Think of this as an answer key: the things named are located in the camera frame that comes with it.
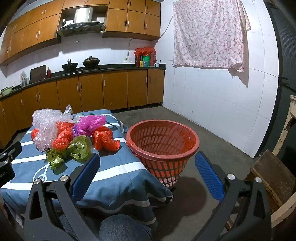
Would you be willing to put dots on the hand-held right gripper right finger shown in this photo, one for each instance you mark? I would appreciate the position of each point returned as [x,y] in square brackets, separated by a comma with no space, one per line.
[208,176]

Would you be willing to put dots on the small orange plastic bag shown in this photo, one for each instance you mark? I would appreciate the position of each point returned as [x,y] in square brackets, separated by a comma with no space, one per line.
[34,134]

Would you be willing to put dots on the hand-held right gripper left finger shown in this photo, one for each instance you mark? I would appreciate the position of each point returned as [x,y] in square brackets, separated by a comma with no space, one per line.
[85,172]

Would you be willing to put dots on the red bottle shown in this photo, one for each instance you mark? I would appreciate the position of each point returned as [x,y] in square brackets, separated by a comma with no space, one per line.
[49,73]

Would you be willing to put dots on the black kitchen countertop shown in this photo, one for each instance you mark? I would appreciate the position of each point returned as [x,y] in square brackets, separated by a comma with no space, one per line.
[111,68]

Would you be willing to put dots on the pink floral hanging cloth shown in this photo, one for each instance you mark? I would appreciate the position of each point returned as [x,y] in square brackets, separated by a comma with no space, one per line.
[208,34]

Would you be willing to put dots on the black wok with lid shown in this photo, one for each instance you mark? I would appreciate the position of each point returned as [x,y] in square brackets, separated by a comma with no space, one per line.
[91,62]

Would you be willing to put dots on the steel range hood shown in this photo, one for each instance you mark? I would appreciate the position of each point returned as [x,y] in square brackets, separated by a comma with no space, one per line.
[81,26]

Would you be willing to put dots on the large orange plastic bag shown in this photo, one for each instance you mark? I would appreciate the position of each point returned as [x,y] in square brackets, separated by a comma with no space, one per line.
[105,139]

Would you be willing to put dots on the wooden wall cabinets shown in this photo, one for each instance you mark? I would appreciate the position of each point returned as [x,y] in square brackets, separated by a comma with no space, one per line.
[136,20]

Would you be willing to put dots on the person's leg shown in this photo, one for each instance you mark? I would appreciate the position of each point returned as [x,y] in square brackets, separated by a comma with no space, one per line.
[124,228]

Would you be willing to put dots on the wooden stool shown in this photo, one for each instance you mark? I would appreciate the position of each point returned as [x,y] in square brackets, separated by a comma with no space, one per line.
[275,176]

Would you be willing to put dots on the red canister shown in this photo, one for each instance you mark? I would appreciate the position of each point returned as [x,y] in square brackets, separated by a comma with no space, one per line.
[152,59]

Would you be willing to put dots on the purple plastic bag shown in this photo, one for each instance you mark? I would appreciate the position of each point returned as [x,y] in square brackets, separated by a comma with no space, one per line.
[90,124]

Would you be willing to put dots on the blue striped tablecloth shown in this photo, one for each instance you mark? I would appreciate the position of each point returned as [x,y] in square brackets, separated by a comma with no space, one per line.
[120,169]

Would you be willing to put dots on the clear bubble wrap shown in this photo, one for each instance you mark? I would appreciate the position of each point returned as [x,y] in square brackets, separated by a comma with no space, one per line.
[44,120]

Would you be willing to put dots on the dark cutting board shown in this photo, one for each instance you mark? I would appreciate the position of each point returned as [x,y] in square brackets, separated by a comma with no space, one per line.
[38,73]

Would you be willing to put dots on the green box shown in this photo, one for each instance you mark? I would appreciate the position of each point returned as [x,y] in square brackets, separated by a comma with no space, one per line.
[145,62]

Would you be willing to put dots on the dark door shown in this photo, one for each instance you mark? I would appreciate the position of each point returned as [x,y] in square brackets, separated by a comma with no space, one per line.
[286,58]

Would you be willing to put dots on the wooden base cabinets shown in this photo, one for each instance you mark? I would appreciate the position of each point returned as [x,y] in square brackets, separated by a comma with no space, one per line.
[115,89]

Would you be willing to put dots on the white mug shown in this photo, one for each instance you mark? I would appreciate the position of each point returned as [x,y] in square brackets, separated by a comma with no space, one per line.
[157,65]

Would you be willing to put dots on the clear jar with bag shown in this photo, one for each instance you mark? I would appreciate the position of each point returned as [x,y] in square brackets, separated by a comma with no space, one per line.
[24,78]

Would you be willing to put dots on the red plastic basket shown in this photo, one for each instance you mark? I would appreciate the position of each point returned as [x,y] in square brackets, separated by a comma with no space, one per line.
[161,157]

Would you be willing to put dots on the green plastic bag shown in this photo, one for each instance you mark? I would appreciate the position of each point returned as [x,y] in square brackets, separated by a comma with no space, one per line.
[78,147]

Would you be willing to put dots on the green enamel bowl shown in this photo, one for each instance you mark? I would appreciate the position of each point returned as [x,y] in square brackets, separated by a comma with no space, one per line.
[5,90]

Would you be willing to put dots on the red plastic bag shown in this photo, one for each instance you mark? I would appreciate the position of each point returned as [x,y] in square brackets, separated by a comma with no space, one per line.
[144,49]

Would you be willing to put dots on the light wooden frame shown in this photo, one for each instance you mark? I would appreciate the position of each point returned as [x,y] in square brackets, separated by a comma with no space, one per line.
[292,109]

